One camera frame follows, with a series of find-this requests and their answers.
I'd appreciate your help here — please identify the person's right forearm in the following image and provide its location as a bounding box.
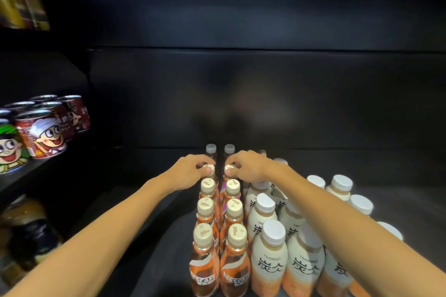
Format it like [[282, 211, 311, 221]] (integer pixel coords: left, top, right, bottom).
[[275, 166, 446, 297]]

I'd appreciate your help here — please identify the group of cartoon drink cans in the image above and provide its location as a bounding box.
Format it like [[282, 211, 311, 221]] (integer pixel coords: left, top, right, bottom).
[[0, 95, 91, 175]]

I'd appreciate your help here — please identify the person's right hand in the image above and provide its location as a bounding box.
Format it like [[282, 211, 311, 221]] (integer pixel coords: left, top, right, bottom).
[[224, 149, 290, 182]]

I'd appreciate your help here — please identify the person's left hand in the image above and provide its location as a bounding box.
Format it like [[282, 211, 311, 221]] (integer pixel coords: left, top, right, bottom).
[[164, 155, 216, 192]]

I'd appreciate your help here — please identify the person's left forearm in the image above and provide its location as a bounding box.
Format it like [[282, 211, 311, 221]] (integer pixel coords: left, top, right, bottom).
[[0, 173, 178, 297]]

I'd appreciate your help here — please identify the row of yellow dark label bottles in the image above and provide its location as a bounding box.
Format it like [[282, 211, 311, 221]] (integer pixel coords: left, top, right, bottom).
[[0, 195, 63, 284]]

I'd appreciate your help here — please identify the black metal drinks rack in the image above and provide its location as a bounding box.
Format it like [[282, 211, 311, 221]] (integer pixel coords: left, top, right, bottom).
[[0, 0, 95, 297]]

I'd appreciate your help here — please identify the black shelf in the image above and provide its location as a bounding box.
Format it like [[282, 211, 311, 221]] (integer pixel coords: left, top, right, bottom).
[[62, 0, 446, 297]]

